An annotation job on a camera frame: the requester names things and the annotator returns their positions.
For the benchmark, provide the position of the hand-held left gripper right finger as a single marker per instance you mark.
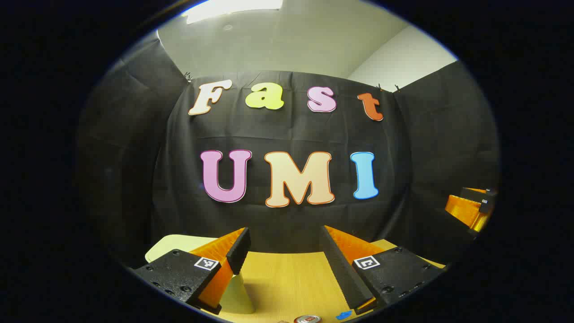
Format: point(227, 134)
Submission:
point(343, 273)

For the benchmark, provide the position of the black backdrop cloth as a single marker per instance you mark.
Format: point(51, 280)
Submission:
point(291, 132)

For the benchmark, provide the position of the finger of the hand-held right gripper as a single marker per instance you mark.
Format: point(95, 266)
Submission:
point(464, 208)
point(471, 192)

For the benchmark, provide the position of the silver red pop can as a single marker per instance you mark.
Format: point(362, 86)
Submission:
point(307, 319)

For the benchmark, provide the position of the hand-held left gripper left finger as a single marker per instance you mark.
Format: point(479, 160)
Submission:
point(240, 251)

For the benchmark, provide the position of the ceiling light panel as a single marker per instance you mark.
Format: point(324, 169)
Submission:
point(233, 9)

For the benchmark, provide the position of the green desktop garbage bin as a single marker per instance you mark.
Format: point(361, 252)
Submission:
point(170, 244)

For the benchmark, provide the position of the blue paper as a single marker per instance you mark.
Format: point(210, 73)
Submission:
point(344, 315)

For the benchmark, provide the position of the wooden desktop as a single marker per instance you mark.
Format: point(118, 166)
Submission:
point(287, 282)

